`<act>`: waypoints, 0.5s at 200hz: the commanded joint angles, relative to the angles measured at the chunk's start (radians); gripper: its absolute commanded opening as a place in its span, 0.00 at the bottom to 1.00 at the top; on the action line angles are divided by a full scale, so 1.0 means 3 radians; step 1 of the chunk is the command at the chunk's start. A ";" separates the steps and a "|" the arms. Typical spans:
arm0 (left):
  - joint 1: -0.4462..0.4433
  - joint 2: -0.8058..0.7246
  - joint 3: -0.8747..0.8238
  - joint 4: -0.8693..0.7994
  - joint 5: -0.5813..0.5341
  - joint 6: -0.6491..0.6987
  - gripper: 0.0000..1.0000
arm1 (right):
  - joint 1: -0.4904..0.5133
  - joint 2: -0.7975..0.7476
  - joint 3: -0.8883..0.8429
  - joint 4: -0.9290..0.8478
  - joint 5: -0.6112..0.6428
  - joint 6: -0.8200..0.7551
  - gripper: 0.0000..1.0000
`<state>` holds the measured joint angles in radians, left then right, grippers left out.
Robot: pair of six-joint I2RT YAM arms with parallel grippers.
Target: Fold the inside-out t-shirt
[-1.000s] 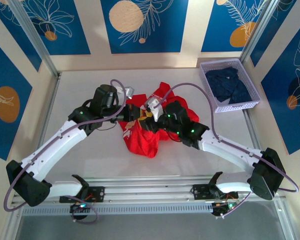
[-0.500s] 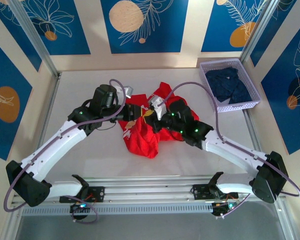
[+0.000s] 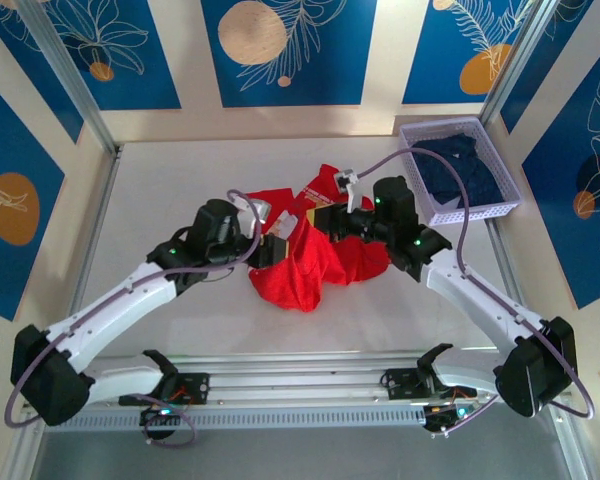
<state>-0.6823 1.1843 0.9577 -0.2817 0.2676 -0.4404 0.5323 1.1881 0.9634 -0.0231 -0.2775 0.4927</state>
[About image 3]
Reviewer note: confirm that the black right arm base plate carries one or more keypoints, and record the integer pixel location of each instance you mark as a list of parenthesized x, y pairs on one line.
[(397, 382)]

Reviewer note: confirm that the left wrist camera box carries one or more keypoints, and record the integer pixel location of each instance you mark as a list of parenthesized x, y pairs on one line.
[(260, 210)]

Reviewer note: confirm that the red printed t-shirt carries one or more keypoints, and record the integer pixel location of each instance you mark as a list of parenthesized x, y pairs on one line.
[(300, 280)]

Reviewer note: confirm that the aluminium table side rail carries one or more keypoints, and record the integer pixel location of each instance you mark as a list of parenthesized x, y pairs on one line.
[(99, 215), (505, 260)]

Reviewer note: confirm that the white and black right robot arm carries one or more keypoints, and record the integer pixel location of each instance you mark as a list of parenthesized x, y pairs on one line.
[(480, 295)]

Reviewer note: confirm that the aluminium rail frame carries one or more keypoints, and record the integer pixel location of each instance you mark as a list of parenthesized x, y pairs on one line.
[(290, 380)]

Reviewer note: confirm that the aluminium corner post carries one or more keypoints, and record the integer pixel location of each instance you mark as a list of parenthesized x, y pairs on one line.
[(65, 75), (515, 65)]

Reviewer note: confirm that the navy blue garment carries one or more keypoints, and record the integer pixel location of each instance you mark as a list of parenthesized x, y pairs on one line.
[(455, 170)]

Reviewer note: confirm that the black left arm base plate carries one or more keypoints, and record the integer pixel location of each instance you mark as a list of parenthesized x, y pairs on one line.
[(195, 387)]

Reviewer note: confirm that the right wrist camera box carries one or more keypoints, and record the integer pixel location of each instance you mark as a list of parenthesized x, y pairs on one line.
[(349, 187)]

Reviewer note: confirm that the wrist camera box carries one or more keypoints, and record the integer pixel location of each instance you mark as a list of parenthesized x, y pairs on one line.
[(260, 210), (349, 187)]

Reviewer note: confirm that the lavender perforated plastic basket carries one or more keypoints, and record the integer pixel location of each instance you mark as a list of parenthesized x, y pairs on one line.
[(480, 215)]

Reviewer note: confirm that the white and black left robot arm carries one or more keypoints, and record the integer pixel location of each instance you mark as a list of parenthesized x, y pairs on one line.
[(120, 305)]

